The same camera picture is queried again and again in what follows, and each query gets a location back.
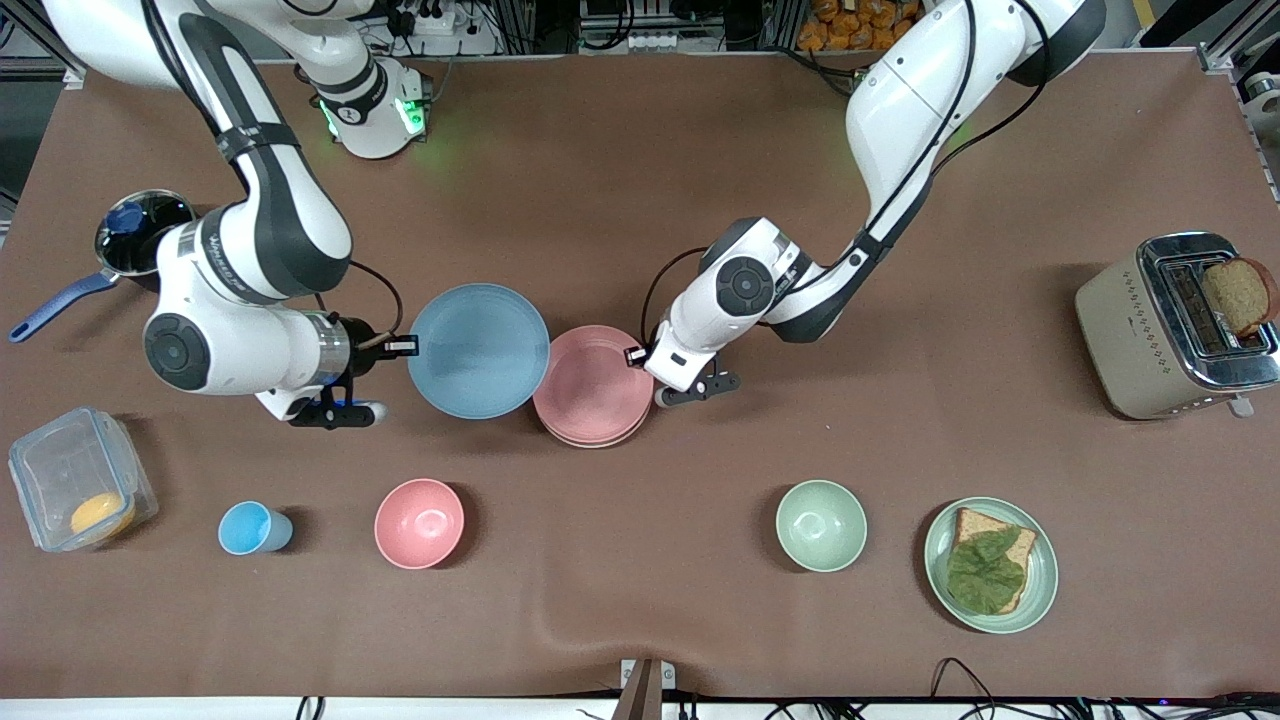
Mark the pink plate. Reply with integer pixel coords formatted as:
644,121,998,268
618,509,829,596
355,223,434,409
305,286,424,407
532,325,656,446

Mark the blue plate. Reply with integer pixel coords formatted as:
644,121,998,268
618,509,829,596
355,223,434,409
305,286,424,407
407,283,551,421

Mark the beige plate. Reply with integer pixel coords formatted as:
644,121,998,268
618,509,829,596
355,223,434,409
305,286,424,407
540,415,651,450

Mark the pink bowl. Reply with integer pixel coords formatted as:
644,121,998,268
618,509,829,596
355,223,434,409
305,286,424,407
374,478,467,571

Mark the brown table cover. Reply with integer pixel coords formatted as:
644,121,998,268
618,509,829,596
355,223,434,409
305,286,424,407
0,50,1280,701

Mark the blue cup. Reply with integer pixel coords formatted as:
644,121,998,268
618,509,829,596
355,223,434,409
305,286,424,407
218,500,295,557

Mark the green bowl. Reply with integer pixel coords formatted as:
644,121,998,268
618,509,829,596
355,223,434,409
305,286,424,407
776,480,869,574

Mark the glass lid with blue knob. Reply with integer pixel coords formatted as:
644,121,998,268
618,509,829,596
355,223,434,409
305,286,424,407
96,190,196,279

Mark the orange round food piece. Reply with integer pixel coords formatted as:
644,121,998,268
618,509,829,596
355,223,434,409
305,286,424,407
70,492,137,541

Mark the white power strip with plugs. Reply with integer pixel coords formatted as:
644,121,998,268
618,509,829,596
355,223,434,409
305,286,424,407
385,0,459,37

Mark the clear plastic container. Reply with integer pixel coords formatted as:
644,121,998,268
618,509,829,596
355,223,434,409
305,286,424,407
8,405,159,554

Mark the brown bread slice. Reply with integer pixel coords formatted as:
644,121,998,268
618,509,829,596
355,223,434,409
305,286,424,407
948,507,1038,615

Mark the bag of orange snacks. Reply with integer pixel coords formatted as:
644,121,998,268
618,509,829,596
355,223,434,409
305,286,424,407
797,0,936,53

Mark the green lettuce leaf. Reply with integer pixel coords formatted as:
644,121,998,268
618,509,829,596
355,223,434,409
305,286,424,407
946,527,1029,613

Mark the green plate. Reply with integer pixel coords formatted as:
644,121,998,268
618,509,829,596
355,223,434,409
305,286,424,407
923,496,1060,635

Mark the beige and chrome toaster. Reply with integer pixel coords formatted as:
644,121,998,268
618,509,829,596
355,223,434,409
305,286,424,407
1075,232,1280,421

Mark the brown toast slice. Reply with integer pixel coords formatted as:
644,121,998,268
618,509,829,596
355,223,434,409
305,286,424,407
1200,257,1280,338

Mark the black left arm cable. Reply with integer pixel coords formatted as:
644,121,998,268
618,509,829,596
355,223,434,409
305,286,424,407
640,0,1051,351

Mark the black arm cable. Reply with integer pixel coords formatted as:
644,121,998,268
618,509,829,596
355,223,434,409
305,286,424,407
640,0,1051,351
140,0,404,351

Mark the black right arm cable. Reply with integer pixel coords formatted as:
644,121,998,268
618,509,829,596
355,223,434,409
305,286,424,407
140,0,404,351

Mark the black pot with blue handle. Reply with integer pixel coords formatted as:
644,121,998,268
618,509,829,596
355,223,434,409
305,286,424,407
8,190,201,344

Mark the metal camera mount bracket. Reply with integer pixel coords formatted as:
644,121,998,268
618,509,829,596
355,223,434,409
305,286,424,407
618,657,677,720

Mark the black looped floor cable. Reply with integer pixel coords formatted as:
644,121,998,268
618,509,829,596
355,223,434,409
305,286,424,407
930,657,1001,701

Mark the aluminium frame profile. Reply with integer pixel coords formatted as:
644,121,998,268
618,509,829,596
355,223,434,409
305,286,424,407
1195,0,1280,126
0,0,141,91

